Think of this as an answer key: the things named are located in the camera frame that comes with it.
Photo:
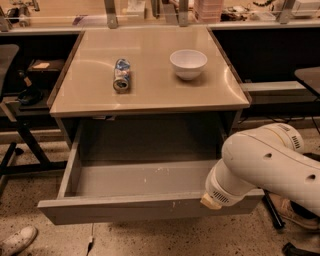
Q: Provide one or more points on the metal frame post middle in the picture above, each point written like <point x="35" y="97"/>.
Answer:
<point x="183" y="13"/>

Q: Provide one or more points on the dark round side table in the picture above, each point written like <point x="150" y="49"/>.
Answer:
<point x="310" y="77"/>

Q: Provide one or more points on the metal frame post left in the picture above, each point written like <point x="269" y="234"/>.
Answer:
<point x="110" y="9"/>

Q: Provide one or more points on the metal frame post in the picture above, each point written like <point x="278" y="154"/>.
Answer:
<point x="183" y="13"/>
<point x="284" y="13"/>
<point x="110" y="9"/>

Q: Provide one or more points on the grey top drawer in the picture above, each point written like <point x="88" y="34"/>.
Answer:
<point x="136" y="169"/>

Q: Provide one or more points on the grey drawer cabinet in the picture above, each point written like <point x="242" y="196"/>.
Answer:
<point x="87" y="93"/>

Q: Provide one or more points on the black box with note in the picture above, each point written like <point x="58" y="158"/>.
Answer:
<point x="44" y="73"/>

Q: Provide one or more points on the crushed blue soda can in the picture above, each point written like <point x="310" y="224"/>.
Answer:
<point x="121" y="81"/>

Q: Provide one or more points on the tan shoe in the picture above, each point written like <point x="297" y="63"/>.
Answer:
<point x="295" y="213"/>

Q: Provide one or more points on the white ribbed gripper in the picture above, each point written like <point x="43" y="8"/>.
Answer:
<point x="218" y="192"/>

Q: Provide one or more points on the white bowl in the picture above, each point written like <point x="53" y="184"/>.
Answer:
<point x="188" y="64"/>

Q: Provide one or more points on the black metal bar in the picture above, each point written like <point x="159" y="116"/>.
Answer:
<point x="277" y="222"/>

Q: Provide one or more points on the white shoe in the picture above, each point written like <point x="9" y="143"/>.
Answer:
<point x="18" y="241"/>

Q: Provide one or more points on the pink plastic container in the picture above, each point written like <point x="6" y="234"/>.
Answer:
<point x="208" y="11"/>

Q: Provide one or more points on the metal frame post right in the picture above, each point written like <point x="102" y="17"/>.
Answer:
<point x="284" y="13"/>

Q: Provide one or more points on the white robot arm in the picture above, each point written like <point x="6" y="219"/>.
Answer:
<point x="270" y="157"/>

